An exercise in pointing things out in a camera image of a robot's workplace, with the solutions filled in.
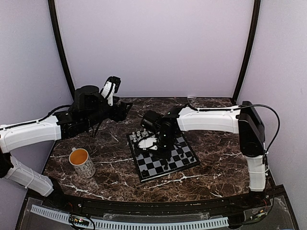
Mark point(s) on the black knight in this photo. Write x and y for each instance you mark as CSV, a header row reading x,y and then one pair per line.
x,y
185,161

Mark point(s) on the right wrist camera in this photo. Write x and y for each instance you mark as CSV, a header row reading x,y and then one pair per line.
x,y
148,144

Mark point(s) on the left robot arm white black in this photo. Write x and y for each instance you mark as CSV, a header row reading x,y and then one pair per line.
x,y
91,106

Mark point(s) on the right black frame post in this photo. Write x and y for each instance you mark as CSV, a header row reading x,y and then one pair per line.
x,y
248,50

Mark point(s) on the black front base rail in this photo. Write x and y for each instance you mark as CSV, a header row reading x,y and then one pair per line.
x,y
236,207

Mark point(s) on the white slotted cable duct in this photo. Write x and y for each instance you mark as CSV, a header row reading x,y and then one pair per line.
x,y
83,223

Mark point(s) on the patterned mug with yellow interior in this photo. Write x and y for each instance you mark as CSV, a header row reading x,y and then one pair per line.
x,y
82,163

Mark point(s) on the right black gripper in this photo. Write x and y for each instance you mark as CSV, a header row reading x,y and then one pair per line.
x,y
166,154

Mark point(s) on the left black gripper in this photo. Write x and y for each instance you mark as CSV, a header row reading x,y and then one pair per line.
x,y
120,111

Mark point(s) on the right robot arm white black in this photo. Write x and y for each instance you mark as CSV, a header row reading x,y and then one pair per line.
x,y
241,120

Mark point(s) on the black piece edge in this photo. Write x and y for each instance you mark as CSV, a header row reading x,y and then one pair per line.
x,y
144,172

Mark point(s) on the black frame post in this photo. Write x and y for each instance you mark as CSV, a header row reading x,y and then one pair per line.
x,y
248,50
60,46

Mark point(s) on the black grey chess board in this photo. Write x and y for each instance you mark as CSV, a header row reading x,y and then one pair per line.
x,y
145,160

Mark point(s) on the left black frame post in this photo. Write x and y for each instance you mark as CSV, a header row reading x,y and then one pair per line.
x,y
60,46

